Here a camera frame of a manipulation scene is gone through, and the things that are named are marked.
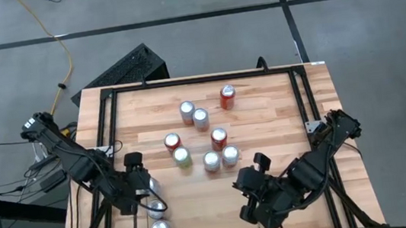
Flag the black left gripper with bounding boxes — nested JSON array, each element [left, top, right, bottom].
[[111, 168, 156, 217]]

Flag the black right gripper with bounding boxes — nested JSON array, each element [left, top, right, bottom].
[[231, 165, 301, 228]]

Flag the pink and silver beverage can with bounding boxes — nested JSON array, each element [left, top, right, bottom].
[[220, 144, 241, 169], [201, 149, 222, 175]]

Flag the red strawberry soda can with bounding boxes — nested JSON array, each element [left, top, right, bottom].
[[162, 131, 184, 153], [209, 126, 230, 153]]

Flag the silver and salmon seltzer can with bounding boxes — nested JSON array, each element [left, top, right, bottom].
[[177, 99, 198, 127], [191, 107, 212, 133]]

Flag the red-orange soda can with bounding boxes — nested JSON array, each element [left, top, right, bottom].
[[217, 83, 238, 112]]

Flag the wooden shelf black metal legs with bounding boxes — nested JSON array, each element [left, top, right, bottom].
[[127, 167, 269, 228]]

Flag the green beverage can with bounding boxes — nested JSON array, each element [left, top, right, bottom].
[[171, 145, 193, 171]]

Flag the black power adapter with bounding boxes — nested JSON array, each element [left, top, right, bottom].
[[39, 168, 69, 194]]

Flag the black power strip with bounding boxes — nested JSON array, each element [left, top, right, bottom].
[[25, 151, 65, 172]]

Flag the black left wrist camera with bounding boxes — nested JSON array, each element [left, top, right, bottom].
[[123, 150, 145, 174]]

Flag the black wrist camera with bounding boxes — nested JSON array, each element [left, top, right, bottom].
[[252, 151, 274, 174], [123, 150, 145, 174]]

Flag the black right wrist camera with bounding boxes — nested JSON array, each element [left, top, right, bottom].
[[252, 151, 274, 174]]

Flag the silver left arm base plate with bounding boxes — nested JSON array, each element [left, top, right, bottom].
[[97, 144, 115, 157]]

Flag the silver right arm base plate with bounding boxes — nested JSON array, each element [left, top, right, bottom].
[[305, 119, 323, 136]]

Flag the white cable bundle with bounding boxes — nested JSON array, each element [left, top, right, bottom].
[[31, 139, 50, 159]]

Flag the black aluminium table frame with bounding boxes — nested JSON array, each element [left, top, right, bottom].
[[42, 56, 388, 228]]

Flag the yellow extension cable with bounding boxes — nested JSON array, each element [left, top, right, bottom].
[[14, 0, 79, 119]]

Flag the black rail bracket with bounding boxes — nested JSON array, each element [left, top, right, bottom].
[[255, 55, 271, 73]]

